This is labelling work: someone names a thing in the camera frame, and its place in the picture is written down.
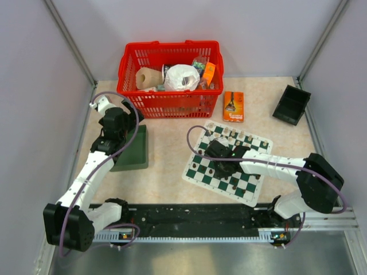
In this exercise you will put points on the red plastic shopping basket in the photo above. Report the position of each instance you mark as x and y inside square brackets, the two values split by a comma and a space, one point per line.
[155, 102]

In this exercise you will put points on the orange razor box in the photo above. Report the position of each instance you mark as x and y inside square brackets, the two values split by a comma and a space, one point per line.
[233, 107]

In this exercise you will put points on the green white chess mat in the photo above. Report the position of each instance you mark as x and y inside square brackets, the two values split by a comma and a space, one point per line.
[240, 187]

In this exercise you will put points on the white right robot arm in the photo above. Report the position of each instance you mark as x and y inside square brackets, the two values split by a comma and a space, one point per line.
[318, 185]

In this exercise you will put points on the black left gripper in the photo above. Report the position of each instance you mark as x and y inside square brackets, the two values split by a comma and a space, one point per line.
[131, 118]

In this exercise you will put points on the metal frame rail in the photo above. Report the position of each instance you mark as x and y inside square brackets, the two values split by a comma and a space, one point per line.
[56, 17]

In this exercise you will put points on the black plastic bin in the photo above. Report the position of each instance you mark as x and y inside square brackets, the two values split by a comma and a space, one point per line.
[291, 105]

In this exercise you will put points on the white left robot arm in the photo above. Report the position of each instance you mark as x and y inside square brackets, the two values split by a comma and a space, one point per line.
[69, 223]

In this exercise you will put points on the green plastic tray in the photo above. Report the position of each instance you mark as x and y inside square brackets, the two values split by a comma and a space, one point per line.
[136, 156]

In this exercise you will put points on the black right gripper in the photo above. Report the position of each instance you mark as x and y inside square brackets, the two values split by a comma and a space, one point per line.
[221, 174]

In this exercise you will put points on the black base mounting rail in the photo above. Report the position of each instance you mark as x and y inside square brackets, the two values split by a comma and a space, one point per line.
[203, 220]

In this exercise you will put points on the white wrapped paper roll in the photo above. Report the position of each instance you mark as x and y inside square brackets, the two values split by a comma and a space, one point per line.
[181, 78]

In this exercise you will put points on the brown toilet paper roll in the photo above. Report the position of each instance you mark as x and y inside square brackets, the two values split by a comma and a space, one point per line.
[146, 78]

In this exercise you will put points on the orange small carton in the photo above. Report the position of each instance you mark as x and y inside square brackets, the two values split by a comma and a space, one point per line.
[208, 73]

